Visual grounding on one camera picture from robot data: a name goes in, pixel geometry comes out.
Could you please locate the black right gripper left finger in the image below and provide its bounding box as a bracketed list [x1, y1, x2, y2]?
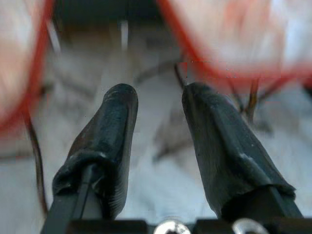
[40, 83, 139, 234]

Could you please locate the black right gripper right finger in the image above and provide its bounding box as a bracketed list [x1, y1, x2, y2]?
[181, 82, 304, 220]

